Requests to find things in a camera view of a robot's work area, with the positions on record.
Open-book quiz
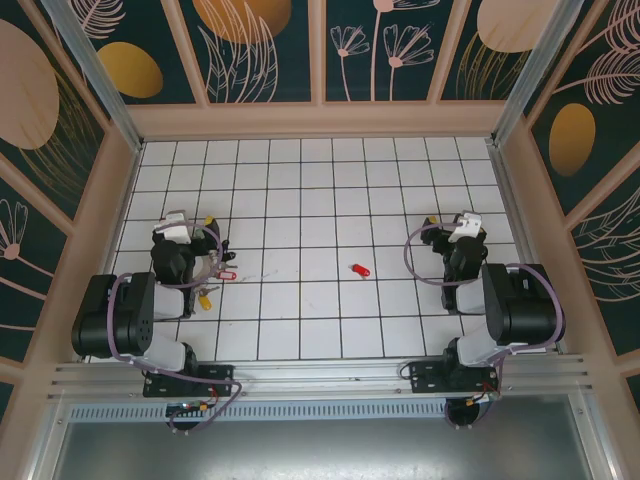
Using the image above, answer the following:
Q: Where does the steel key disc with rings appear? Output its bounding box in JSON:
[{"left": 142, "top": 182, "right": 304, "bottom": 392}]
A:
[{"left": 191, "top": 248, "right": 239, "bottom": 300}]

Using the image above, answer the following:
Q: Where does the grey metal sheet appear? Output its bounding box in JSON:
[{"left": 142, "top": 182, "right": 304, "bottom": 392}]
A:
[{"left": 47, "top": 418, "right": 619, "bottom": 480}]

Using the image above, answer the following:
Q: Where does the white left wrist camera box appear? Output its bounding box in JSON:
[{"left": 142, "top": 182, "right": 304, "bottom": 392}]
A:
[{"left": 152, "top": 210, "right": 193, "bottom": 245}]

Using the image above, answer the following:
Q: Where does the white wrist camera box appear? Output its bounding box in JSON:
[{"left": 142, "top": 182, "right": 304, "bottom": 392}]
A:
[
  {"left": 448, "top": 210, "right": 484, "bottom": 245},
  {"left": 152, "top": 210, "right": 193, "bottom": 245}
]

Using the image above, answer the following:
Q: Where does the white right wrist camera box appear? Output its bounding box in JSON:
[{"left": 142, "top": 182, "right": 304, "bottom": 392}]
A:
[{"left": 448, "top": 210, "right": 484, "bottom": 245}]

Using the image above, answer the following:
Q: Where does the aluminium side rail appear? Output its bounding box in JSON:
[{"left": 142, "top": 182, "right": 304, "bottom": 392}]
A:
[{"left": 487, "top": 141, "right": 586, "bottom": 361}]

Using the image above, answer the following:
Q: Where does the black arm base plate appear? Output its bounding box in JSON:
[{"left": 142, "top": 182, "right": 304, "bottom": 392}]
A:
[
  {"left": 408, "top": 360, "right": 501, "bottom": 396},
  {"left": 143, "top": 363, "right": 236, "bottom": 399}
]

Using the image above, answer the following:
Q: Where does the aluminium corner post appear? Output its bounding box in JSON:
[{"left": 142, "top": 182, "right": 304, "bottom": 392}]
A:
[
  {"left": 488, "top": 0, "right": 577, "bottom": 147},
  {"left": 38, "top": 0, "right": 147, "bottom": 154}
]

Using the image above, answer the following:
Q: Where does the aluminium front rail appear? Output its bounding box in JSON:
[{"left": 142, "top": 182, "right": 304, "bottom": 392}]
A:
[{"left": 47, "top": 353, "right": 589, "bottom": 401}]

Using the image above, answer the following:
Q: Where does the slotted grey cable duct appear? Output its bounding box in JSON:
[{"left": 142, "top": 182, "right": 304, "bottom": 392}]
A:
[{"left": 64, "top": 401, "right": 454, "bottom": 422}]

